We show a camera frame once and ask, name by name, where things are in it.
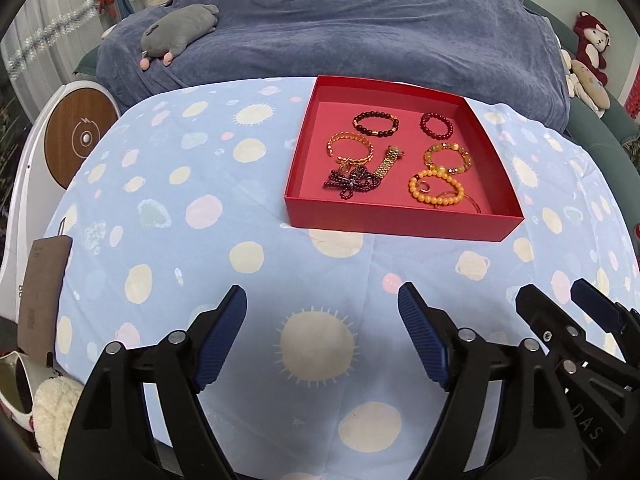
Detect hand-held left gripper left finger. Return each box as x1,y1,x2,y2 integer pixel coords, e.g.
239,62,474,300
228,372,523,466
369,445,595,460
58,285,248,480

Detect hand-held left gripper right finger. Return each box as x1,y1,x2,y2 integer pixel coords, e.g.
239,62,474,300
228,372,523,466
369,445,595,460
397,281,608,480

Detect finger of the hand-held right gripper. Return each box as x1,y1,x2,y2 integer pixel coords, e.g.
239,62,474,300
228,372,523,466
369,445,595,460
571,279,640,356
515,284,640,391

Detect red cardboard box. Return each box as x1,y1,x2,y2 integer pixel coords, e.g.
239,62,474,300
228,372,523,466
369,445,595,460
284,75,525,243

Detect thin gold bangle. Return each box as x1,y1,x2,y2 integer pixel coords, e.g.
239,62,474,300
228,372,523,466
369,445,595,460
432,190,483,214

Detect amber yellow bead bracelet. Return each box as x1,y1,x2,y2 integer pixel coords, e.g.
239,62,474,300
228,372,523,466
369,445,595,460
408,170,466,206

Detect dark garnet bead necklace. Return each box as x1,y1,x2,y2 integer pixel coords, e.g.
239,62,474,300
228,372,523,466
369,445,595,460
322,167,383,200

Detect gold watch band bracelet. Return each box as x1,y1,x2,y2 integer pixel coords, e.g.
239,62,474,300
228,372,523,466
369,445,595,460
375,144,407,177

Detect yellow cat-eye bead bracelet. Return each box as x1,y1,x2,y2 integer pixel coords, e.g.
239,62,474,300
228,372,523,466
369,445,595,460
424,143,474,175

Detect gold chain cuff bangle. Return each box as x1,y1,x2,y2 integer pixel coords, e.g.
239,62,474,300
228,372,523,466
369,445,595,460
327,131,375,166

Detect light blue spotted cloth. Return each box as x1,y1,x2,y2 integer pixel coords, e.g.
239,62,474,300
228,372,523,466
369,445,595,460
42,76,640,480

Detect green sofa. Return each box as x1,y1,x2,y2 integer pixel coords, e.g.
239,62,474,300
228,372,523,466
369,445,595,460
522,0,640,161

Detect white fluffy slipper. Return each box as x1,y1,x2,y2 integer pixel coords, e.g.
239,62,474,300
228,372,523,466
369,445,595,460
0,350,86,480

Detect brown cardboard sleeve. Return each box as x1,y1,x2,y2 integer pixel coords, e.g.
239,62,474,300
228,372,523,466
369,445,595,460
17,235,73,366

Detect cream plush toy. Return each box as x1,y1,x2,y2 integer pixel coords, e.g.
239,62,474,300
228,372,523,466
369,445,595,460
560,49,613,111

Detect white device with wooden disc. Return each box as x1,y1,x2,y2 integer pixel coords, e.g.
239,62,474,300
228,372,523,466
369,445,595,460
0,80,121,321

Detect red monkey plush toy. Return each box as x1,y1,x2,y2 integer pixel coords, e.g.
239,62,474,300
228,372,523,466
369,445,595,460
572,10,612,86

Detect grey plush toy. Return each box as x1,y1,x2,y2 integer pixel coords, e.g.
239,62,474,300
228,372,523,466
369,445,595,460
139,3,220,72

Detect grey-blue blanket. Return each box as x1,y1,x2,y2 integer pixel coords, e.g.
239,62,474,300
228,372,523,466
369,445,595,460
95,0,571,136

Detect white sheer curtain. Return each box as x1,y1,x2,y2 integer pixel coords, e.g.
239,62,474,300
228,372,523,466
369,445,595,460
0,0,133,126

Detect red bead bracelet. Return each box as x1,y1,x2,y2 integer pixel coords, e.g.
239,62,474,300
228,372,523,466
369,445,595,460
419,111,454,138

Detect dark bead bracelet gold accents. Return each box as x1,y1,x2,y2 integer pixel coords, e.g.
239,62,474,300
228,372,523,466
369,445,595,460
352,110,401,138

